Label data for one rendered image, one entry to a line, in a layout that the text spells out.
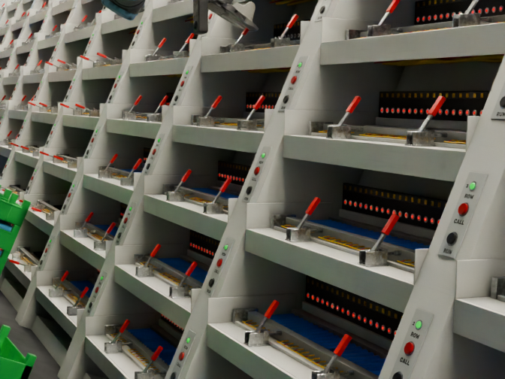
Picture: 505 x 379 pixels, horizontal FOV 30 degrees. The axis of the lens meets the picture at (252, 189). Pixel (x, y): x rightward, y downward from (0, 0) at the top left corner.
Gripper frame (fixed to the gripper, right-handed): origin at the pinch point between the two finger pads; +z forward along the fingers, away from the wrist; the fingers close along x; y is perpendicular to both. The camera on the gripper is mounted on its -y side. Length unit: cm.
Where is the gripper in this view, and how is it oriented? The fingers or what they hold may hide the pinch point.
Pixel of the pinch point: (250, 29)
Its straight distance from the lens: 242.2
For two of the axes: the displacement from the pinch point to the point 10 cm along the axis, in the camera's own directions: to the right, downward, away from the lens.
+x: -3.9, -0.9, 9.1
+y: 4.7, -8.7, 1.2
